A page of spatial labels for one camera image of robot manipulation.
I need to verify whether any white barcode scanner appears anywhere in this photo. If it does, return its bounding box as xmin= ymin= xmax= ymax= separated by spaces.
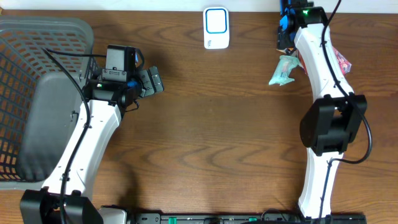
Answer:
xmin=203 ymin=6 xmax=230 ymax=50

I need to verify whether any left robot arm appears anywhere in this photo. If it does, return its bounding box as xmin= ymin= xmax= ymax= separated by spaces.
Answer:
xmin=17 ymin=45 xmax=164 ymax=223

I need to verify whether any purple snack bag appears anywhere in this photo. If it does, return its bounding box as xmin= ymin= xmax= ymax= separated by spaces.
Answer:
xmin=297 ymin=47 xmax=352 ymax=75

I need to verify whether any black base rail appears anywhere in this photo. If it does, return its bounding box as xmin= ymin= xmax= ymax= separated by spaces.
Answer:
xmin=102 ymin=212 xmax=368 ymax=224

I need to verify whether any teal snack packet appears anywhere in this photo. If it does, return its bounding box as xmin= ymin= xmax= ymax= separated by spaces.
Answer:
xmin=269 ymin=55 xmax=300 ymax=86

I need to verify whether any grey plastic shopping basket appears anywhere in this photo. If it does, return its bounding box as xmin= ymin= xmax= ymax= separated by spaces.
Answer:
xmin=1 ymin=16 xmax=98 ymax=190

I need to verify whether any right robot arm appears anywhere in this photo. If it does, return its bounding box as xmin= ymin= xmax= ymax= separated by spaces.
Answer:
xmin=277 ymin=0 xmax=370 ymax=223

